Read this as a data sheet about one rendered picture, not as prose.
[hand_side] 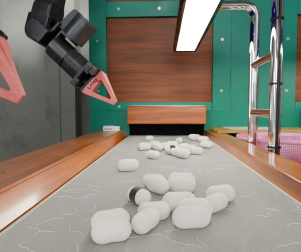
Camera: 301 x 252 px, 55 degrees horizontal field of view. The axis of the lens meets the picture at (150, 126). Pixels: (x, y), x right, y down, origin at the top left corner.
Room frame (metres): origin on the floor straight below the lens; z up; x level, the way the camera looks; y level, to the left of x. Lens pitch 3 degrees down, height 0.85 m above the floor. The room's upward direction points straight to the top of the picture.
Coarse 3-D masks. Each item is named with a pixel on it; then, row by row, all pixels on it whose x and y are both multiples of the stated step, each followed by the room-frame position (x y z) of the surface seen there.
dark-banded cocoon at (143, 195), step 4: (128, 192) 0.33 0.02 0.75; (136, 192) 0.32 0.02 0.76; (140, 192) 0.32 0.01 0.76; (144, 192) 0.32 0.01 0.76; (148, 192) 0.32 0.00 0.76; (128, 196) 0.33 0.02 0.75; (136, 196) 0.32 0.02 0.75; (140, 196) 0.31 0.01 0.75; (144, 196) 0.31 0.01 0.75; (148, 196) 0.32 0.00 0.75; (136, 200) 0.32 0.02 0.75; (140, 200) 0.31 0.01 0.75; (144, 200) 0.31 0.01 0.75; (148, 200) 0.32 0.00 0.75
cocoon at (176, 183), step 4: (172, 176) 0.38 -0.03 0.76; (176, 176) 0.37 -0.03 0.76; (180, 176) 0.37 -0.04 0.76; (184, 176) 0.38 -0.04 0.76; (168, 180) 0.37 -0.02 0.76; (172, 180) 0.37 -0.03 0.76; (176, 180) 0.37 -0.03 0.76; (180, 180) 0.37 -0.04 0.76; (184, 180) 0.37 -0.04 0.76; (188, 180) 0.36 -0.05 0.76; (192, 180) 0.37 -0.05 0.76; (172, 184) 0.37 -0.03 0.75; (176, 184) 0.37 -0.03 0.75; (180, 184) 0.36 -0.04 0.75; (184, 184) 0.36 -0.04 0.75; (188, 184) 0.36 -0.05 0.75; (192, 184) 0.36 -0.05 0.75; (172, 188) 0.37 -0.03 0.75; (176, 188) 0.37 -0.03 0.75; (180, 188) 0.36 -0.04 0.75; (184, 188) 0.36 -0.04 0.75; (188, 188) 0.36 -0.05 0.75; (192, 188) 0.36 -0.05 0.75
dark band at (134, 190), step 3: (135, 186) 0.33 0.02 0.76; (138, 186) 0.33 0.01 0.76; (132, 189) 0.33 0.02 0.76; (135, 189) 0.32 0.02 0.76; (138, 189) 0.32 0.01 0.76; (129, 192) 0.33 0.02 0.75; (132, 192) 0.32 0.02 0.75; (135, 192) 0.32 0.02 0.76; (129, 195) 0.33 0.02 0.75; (132, 195) 0.32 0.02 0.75; (129, 198) 0.33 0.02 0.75; (132, 198) 0.32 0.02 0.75; (132, 201) 0.32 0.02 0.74
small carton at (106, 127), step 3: (105, 126) 1.10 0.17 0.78; (108, 126) 1.10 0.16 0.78; (111, 126) 1.10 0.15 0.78; (114, 126) 1.09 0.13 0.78; (117, 126) 1.09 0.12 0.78; (105, 129) 1.10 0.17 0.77; (108, 129) 1.10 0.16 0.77; (111, 129) 1.10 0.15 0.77; (114, 129) 1.09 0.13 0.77; (117, 129) 1.09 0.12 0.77
